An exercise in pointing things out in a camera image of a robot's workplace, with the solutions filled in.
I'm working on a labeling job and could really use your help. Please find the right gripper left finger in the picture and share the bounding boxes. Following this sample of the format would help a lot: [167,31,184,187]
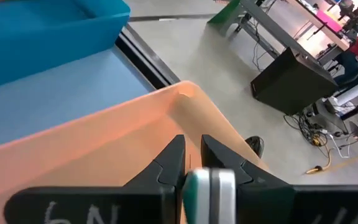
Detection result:
[4,133,187,224]

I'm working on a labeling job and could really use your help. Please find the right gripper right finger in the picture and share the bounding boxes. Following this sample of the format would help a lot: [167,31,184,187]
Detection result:
[200,134,358,224]

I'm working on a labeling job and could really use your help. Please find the orange plastic bin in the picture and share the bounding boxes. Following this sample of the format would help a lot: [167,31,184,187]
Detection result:
[0,80,270,224]

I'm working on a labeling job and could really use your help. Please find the black computer case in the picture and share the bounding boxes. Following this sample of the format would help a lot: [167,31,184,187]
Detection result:
[249,46,341,116]

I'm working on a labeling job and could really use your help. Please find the blue-gray table mat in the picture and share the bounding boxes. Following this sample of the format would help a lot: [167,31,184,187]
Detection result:
[0,45,157,153]

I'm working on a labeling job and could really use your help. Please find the dark office chair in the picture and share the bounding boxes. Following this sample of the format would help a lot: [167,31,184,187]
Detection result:
[333,50,358,87]

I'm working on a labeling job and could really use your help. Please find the gray workbench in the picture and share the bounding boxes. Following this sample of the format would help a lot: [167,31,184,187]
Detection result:
[208,0,356,67]

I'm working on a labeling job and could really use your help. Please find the green panel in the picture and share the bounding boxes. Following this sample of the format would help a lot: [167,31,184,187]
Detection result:
[208,0,242,26]

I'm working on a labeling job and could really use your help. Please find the blue plastic bin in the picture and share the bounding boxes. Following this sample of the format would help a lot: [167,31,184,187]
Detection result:
[0,0,132,93]

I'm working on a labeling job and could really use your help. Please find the yellow-tipped floor cable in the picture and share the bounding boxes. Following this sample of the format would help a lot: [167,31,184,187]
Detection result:
[305,146,334,175]

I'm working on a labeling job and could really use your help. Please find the tangled floor cables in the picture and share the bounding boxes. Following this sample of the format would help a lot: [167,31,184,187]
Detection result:
[283,108,358,162]

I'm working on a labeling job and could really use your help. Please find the black aluminium table frame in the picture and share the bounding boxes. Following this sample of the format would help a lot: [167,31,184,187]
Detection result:
[115,24,181,91]

